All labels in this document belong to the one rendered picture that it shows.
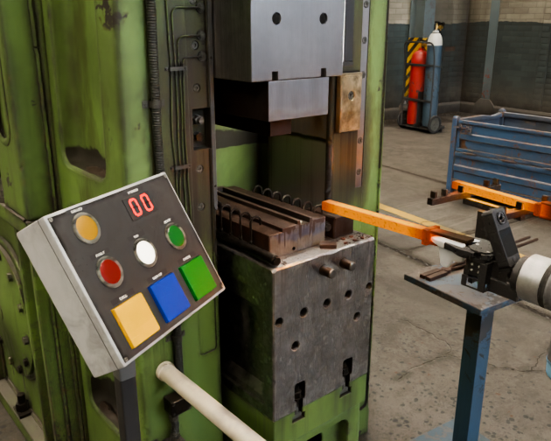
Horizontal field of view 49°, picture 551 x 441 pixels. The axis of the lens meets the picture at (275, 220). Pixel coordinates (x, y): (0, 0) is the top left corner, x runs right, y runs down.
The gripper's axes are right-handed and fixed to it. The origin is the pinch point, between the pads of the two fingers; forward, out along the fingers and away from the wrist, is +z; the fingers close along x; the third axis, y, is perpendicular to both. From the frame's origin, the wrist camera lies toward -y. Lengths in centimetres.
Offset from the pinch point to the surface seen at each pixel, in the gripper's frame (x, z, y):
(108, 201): -60, 30, -10
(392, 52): 649, 557, 7
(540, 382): 132, 29, 105
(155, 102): -37, 54, -24
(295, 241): -3.7, 41.4, 13.5
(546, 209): 54, 3, 5
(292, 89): -6, 42, -26
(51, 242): -73, 24, -7
